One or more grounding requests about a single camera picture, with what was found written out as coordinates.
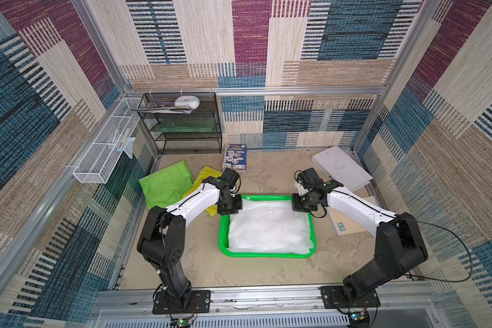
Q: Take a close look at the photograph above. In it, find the white translucent raincoat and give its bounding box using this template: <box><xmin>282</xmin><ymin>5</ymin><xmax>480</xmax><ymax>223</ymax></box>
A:
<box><xmin>225</xmin><ymin>200</ymin><xmax>315</xmax><ymax>256</ymax></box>

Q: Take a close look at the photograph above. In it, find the small yellow folded raincoat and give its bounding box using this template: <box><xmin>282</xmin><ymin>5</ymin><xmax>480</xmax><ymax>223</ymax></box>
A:
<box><xmin>182</xmin><ymin>165</ymin><xmax>226</xmax><ymax>217</ymax></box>

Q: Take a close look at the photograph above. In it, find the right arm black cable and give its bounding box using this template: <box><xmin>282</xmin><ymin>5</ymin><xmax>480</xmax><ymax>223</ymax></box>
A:
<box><xmin>401</xmin><ymin>216</ymin><xmax>473</xmax><ymax>284</ymax></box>

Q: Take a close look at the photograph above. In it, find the white wire wall basket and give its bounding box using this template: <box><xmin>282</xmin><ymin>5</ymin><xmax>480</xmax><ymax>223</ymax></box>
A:
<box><xmin>72</xmin><ymin>97</ymin><xmax>139</xmax><ymax>184</ymax></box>

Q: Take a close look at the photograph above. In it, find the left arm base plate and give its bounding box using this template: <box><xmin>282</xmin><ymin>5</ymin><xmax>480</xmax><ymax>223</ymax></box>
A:
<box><xmin>152</xmin><ymin>289</ymin><xmax>211</xmax><ymax>315</ymax></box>

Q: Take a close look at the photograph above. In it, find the blue treehouse book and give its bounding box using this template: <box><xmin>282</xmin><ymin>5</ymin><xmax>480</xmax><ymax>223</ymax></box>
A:
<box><xmin>223</xmin><ymin>143</ymin><xmax>247</xmax><ymax>170</ymax></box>

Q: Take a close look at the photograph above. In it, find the magazine on rack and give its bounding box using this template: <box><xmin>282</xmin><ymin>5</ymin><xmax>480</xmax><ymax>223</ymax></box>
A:
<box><xmin>133</xmin><ymin>101</ymin><xmax>193</xmax><ymax>114</ymax></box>

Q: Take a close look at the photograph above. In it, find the white bowl on rack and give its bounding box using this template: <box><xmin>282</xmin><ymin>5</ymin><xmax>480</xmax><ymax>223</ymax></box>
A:
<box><xmin>174</xmin><ymin>95</ymin><xmax>200</xmax><ymax>110</ymax></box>

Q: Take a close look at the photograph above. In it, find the green plastic basket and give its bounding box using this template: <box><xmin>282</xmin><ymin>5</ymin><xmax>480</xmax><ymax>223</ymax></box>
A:
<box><xmin>219</xmin><ymin>195</ymin><xmax>317</xmax><ymax>258</ymax></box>

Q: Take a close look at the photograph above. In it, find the tan notebook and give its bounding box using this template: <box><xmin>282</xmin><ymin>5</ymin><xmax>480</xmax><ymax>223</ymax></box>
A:
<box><xmin>327</xmin><ymin>207</ymin><xmax>367</xmax><ymax>236</ymax></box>

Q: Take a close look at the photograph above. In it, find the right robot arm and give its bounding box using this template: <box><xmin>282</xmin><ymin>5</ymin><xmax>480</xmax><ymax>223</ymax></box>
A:
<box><xmin>292</xmin><ymin>168</ymin><xmax>429</xmax><ymax>306</ymax></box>

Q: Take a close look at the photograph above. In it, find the black wire shelf rack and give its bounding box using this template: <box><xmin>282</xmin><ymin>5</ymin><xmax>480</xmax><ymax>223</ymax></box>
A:
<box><xmin>137</xmin><ymin>92</ymin><xmax>223</xmax><ymax>155</ymax></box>

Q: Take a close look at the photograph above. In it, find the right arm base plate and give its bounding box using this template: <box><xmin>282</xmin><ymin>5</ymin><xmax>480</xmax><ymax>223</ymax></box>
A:
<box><xmin>319</xmin><ymin>284</ymin><xmax>381</xmax><ymax>309</ymax></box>

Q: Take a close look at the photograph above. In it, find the lime green folded raincoat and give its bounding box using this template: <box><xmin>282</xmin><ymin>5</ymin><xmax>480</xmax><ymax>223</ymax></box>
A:
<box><xmin>139</xmin><ymin>161</ymin><xmax>194</xmax><ymax>210</ymax></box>

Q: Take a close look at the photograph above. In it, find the white book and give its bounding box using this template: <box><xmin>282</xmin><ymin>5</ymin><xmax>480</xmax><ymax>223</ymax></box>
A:
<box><xmin>312</xmin><ymin>146</ymin><xmax>373</xmax><ymax>191</ymax></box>

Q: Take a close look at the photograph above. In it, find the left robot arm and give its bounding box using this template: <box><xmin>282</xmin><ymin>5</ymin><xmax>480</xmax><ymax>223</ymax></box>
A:
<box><xmin>137</xmin><ymin>168</ymin><xmax>243</xmax><ymax>314</ymax></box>

